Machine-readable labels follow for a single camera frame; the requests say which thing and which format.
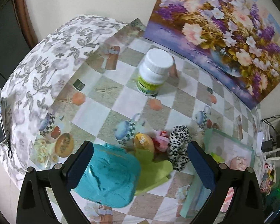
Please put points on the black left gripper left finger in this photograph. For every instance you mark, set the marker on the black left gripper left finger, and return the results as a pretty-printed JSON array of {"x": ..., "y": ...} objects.
[{"x": 75, "y": 165}]

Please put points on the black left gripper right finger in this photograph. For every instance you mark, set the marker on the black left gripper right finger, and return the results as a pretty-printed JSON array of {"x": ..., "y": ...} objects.
[{"x": 204, "y": 164}]

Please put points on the leopard print scrunchie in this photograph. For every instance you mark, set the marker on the leopard print scrunchie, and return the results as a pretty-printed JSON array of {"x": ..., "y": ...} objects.
[{"x": 177, "y": 147}]

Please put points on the teal rimmed storage box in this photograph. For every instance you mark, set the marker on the teal rimmed storage box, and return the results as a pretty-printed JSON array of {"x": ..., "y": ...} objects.
[{"x": 218, "y": 152}]

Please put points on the teal plastic case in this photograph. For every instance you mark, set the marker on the teal plastic case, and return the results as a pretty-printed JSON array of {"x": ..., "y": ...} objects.
[{"x": 110, "y": 178}]

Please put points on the lime green cloth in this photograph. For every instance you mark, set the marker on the lime green cloth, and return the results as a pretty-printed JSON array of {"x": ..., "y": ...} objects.
[{"x": 153, "y": 174}]

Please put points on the colourful toy pile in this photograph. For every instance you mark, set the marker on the colourful toy pile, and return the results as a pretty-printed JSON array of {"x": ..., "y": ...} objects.
[{"x": 269, "y": 176}]

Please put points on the black power adapter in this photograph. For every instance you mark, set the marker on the black power adapter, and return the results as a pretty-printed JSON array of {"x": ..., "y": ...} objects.
[{"x": 267, "y": 146}]

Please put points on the yellow lidded cup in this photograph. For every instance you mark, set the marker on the yellow lidded cup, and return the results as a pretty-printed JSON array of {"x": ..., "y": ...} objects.
[{"x": 144, "y": 142}]

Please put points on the grey floral tablecloth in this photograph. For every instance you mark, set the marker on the grey floral tablecloth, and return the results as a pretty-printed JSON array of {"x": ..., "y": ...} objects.
[{"x": 39, "y": 78}]

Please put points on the checkered patterned table mat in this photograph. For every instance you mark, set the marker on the checkered patterned table mat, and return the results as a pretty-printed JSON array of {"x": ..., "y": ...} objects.
[{"x": 102, "y": 95}]

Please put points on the white supplement bottle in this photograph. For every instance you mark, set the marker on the white supplement bottle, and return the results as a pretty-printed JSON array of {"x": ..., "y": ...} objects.
[{"x": 153, "y": 71}]

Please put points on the floral canvas painting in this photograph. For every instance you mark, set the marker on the floral canvas painting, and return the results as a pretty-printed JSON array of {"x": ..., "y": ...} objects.
[{"x": 236, "y": 41}]

